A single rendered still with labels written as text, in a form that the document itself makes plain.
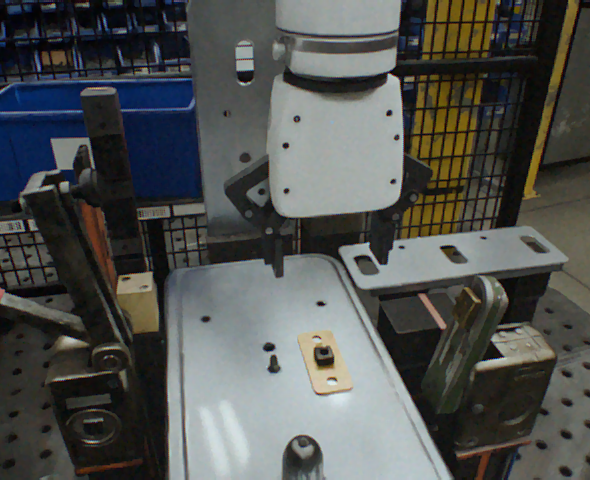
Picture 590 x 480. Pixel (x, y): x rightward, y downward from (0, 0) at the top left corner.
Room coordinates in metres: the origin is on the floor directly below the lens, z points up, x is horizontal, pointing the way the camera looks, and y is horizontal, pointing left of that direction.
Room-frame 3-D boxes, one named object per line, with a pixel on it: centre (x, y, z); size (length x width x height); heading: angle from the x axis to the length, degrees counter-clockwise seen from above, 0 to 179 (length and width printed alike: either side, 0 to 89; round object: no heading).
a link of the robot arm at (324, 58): (0.38, -0.03, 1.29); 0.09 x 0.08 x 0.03; 102
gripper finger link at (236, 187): (0.38, 0.02, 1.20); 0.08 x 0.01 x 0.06; 102
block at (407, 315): (0.49, -0.15, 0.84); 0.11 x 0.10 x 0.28; 102
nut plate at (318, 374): (0.38, -0.03, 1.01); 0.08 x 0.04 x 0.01; 12
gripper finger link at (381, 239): (0.40, -0.09, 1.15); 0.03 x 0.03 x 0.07; 12
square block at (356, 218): (0.67, -0.05, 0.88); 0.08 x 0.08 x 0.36; 12
